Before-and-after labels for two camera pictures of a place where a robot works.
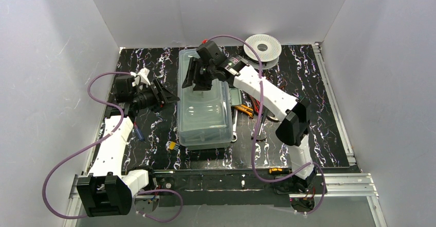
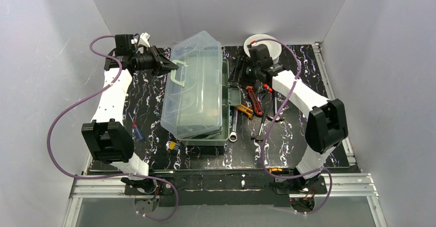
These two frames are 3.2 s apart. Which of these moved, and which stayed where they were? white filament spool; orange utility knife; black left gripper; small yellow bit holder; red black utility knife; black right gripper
Moved: black right gripper; black left gripper
Stayed: white filament spool; orange utility knife; small yellow bit holder; red black utility knife
